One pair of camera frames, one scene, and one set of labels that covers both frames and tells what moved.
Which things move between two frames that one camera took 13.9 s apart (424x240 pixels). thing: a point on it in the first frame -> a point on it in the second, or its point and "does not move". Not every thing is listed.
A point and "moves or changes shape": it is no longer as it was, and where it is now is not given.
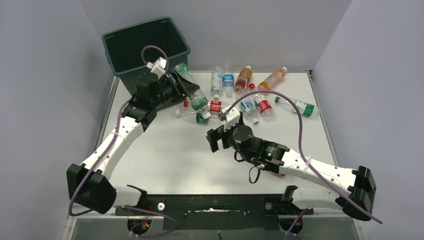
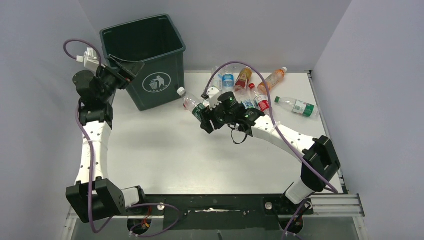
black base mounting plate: [214, 211] does not move
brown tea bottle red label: [243, 79] does not move
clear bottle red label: [215, 106] moves or changes shape
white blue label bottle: [217, 82] does not move
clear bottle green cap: [305, 108] does not move
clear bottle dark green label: [196, 117] -> [195, 106]
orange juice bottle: [272, 80] does not move
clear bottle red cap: [263, 105] does not move
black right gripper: [215, 135] -> [208, 115]
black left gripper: [186, 88] -> [128, 75]
